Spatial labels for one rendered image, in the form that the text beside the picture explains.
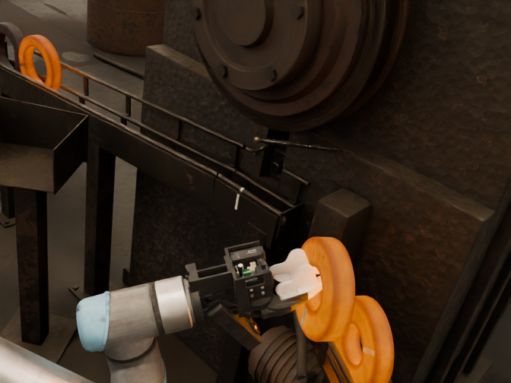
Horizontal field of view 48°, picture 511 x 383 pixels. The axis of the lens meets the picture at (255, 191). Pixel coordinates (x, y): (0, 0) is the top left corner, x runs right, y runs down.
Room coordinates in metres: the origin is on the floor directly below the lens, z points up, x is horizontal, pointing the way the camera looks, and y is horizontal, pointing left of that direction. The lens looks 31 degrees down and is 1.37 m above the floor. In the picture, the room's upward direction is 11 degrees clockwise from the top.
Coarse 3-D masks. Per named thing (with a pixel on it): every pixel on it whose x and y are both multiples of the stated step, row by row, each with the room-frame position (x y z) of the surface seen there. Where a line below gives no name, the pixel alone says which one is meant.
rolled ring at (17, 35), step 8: (0, 24) 1.78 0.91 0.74; (8, 24) 1.78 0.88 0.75; (0, 32) 1.79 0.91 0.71; (8, 32) 1.76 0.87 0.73; (16, 32) 1.76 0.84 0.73; (0, 40) 1.82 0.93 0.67; (16, 40) 1.74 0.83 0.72; (0, 48) 1.82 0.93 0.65; (16, 48) 1.73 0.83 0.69; (0, 56) 1.81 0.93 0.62; (16, 56) 1.73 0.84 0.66; (8, 64) 1.81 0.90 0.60; (16, 64) 1.73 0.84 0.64
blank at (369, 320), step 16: (368, 304) 0.72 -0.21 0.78; (352, 320) 0.72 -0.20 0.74; (368, 320) 0.69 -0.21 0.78; (384, 320) 0.69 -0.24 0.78; (352, 336) 0.74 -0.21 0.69; (368, 336) 0.68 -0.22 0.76; (384, 336) 0.67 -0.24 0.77; (352, 352) 0.72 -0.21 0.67; (368, 352) 0.66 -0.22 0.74; (384, 352) 0.65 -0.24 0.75; (352, 368) 0.68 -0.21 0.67; (368, 368) 0.65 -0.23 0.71; (384, 368) 0.64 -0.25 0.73
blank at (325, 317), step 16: (320, 240) 0.70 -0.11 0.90; (336, 240) 0.71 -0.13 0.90; (320, 256) 0.69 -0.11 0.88; (336, 256) 0.67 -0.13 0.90; (320, 272) 0.67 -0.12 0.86; (336, 272) 0.65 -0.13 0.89; (352, 272) 0.65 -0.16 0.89; (336, 288) 0.63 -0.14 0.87; (352, 288) 0.64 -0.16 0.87; (304, 304) 0.69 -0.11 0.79; (320, 304) 0.65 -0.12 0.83; (336, 304) 0.62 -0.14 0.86; (352, 304) 0.63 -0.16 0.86; (304, 320) 0.67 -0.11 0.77; (320, 320) 0.63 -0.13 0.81; (336, 320) 0.61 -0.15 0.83; (320, 336) 0.62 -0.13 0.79; (336, 336) 0.62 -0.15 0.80
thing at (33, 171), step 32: (0, 128) 1.31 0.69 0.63; (32, 128) 1.31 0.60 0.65; (64, 128) 1.31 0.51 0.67; (0, 160) 1.22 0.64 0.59; (32, 160) 1.24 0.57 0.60; (64, 160) 1.16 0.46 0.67; (32, 192) 1.18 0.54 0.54; (32, 224) 1.18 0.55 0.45; (32, 256) 1.18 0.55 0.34; (32, 288) 1.18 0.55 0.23; (32, 320) 1.18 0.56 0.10; (64, 320) 1.30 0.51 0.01; (32, 352) 1.15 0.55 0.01
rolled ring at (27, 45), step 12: (36, 36) 1.67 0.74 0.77; (24, 48) 1.69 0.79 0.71; (36, 48) 1.66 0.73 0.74; (48, 48) 1.64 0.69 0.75; (24, 60) 1.70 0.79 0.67; (48, 60) 1.62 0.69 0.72; (24, 72) 1.69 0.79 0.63; (48, 72) 1.62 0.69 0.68; (60, 72) 1.63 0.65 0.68; (48, 84) 1.62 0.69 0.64
